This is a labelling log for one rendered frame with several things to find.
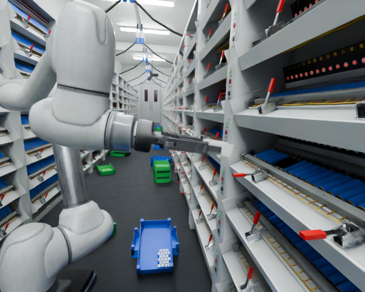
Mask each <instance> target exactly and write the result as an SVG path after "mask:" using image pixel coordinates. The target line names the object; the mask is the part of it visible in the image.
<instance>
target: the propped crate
mask: <svg viewBox="0 0 365 292"><path fill-rule="evenodd" d="M140 222H141V224H140V236H139V244H138V258H137V274H146V273H162V272H172V271H173V254H172V242H171V218H168V219H167V220H152V221H144V219H141V220H140ZM160 249H162V250H163V249H169V252H170V263H169V268H158V252H159V250H160Z"/></svg>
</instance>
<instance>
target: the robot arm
mask: <svg viewBox="0 0 365 292"><path fill-rule="evenodd" d="M115 56H116V41H115V32H114V27H113V25H112V21H111V20H110V19H109V17H108V15H107V14H106V12H105V11H103V10H102V9H100V8H98V7H96V6H94V5H92V4H91V3H88V2H85V1H81V0H74V1H72V2H68V3H67V4H66V5H65V7H64V8H63V9H62V11H61V13H60V15H59V19H58V23H57V25H56V26H55V27H54V30H53V33H52V35H51V36H50V37H49V39H48V41H47V43H46V51H45V52H44V54H43V55H42V57H41V58H40V60H39V61H38V64H37V65H36V67H35V68H34V70H33V72H32V74H31V75H30V77H29V79H12V80H10V79H0V107H2V108H4V109H6V110H11V111H27V112H29V117H28V119H29V124H30V128H31V130H32V132H33V133H34V134H35V135H36V136H37V137H38V138H40V139H42V140H45V141H47V142H50V143H52V148H53V154H54V159H55V163H56V169H57V174H58V178H59V183H60V188H61V194H62V197H63V203H64V209H63V210H62V212H61V213H60V215H59V225H58V226H57V227H55V228H52V227H51V226H50V225H48V224H45V223H42V222H33V223H29V224H25V225H23V226H20V227H18V228H16V229H15V230H14V231H12V232H11V233H10V234H9V236H8V237H7V238H6V239H5V241H4V243H3V245H2V247H1V251H0V289H1V292H64V291H65V290H66V289H68V288H69V287H70V286H71V280H69V279H66V280H61V279H58V278H57V275H58V274H59V273H60V272H61V271H62V270H63V269H64V268H65V267H66V266H67V265H68V264H70V263H72V262H75V261H77V260H79V259H81V258H83V257H85V256H86V255H88V254H90V253H92V252H93V251H95V250H96V249H98V248H99V247H100V246H101V245H103V244H104V243H105V242H106V241H107V240H108V238H109V237H110V236H111V234H112V231H113V229H114V222H113V220H112V217H111V216H110V214H109V213H108V212H106V211H105V210H100V208H99V207H98V204H97V203H96V202H94V201H92V200H90V198H89V193H88V190H87V184H86V179H85V174H84V170H83V164H82V159H81V153H80V149H83V150H97V149H107V150H109V151H120V152H128V153H130V152H131V151H132V149H133V148H134V149H135V150H136V151H141V152H149V151H150V150H151V144H155V145H159V147H160V148H163V149H165V150H176V151H184V152H193V153H197V154H203V155H204V156H206V155H207V154H213V155H220V156H227V157H233V153H234V150H235V146H234V145H231V144H229V143H228V142H223V141H217V140H210V139H206V138H203V137H204V136H200V138H199V137H192V136H186V135H182V134H177V133H173V132H168V131H167V130H162V131H161V132H154V122H153V121H148V120H144V119H140V120H138V121H137V117H136V115H135V116H133V115H129V114H126V113H123V112H118V111H111V110H110V95H109V94H110V90H111V85H112V81H113V78H114V70H115Z"/></svg>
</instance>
